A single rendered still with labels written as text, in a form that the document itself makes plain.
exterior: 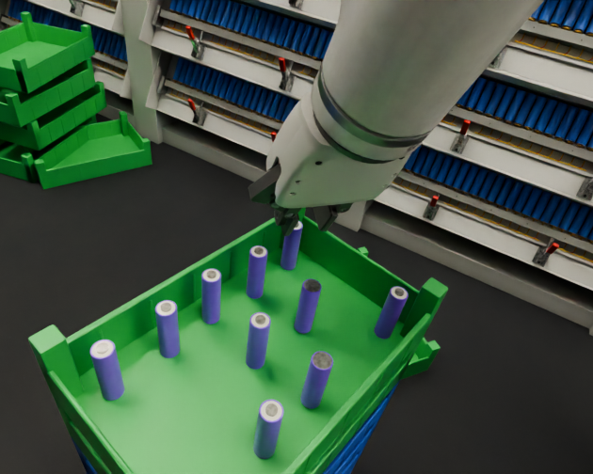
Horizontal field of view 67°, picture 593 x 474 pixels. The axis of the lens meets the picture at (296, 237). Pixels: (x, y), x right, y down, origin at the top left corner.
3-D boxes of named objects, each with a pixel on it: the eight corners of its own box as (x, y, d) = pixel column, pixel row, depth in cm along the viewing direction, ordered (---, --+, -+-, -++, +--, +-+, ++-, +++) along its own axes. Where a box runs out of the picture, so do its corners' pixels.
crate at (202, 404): (286, 240, 57) (295, 189, 52) (424, 338, 48) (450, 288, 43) (50, 392, 38) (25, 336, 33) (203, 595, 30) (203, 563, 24)
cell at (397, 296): (379, 322, 48) (396, 281, 44) (393, 332, 48) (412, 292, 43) (370, 331, 47) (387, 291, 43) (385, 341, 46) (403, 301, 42)
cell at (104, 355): (117, 377, 40) (106, 333, 35) (129, 390, 39) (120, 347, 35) (97, 390, 39) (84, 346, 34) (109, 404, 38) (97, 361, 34)
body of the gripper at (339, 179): (419, 62, 33) (361, 149, 43) (287, 60, 30) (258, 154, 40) (454, 148, 31) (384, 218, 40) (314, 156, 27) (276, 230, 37)
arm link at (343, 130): (425, 35, 31) (406, 67, 34) (307, 31, 28) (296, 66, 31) (469, 135, 28) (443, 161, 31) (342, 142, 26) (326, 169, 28)
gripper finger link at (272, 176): (324, 140, 34) (340, 169, 39) (232, 174, 36) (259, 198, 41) (328, 153, 34) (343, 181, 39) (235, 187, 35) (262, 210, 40)
